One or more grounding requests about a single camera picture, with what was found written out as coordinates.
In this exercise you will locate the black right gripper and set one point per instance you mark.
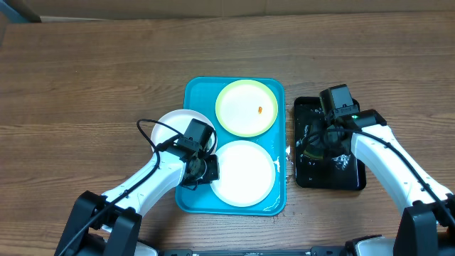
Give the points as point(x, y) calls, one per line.
point(320, 146)

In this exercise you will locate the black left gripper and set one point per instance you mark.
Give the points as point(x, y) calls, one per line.
point(214, 173)

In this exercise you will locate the yellow green scrub sponge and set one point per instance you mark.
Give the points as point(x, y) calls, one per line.
point(315, 150)

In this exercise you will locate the white plate with ketchup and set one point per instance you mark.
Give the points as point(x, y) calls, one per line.
point(179, 120)

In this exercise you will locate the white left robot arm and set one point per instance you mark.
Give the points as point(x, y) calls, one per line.
point(109, 224)

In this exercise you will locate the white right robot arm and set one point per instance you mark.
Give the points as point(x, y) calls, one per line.
point(427, 207)

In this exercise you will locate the black water tray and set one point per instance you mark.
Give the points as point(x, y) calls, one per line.
point(344, 172)

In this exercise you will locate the teal plastic tray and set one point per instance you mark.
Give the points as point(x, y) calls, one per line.
point(200, 95)

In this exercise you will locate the yellow-green plate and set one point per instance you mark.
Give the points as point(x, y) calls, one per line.
point(246, 108)

